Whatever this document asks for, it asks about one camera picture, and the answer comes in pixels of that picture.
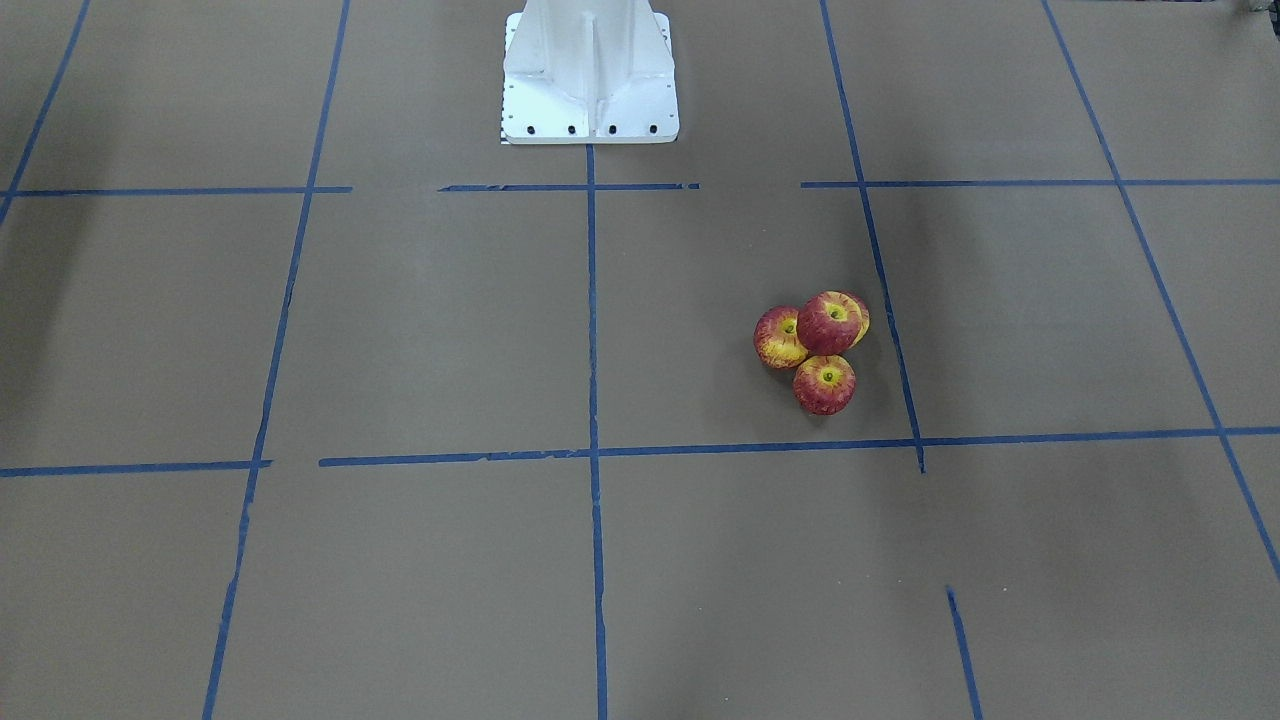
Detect brown paper table cover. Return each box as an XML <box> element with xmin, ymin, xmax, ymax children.
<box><xmin>3</xmin><ymin>1</ymin><xmax>1277</xmax><ymax>719</ymax></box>

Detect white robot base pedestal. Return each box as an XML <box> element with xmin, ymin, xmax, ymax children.
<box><xmin>500</xmin><ymin>1</ymin><xmax>681</xmax><ymax>145</ymax></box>

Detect red yellow apple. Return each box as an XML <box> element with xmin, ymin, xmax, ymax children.
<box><xmin>792</xmin><ymin>355</ymin><xmax>858</xmax><ymax>416</ymax></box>
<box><xmin>849</xmin><ymin>293</ymin><xmax>870</xmax><ymax>347</ymax></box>
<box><xmin>753</xmin><ymin>305</ymin><xmax>810</xmax><ymax>370</ymax></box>
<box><xmin>797</xmin><ymin>291</ymin><xmax>859</xmax><ymax>356</ymax></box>

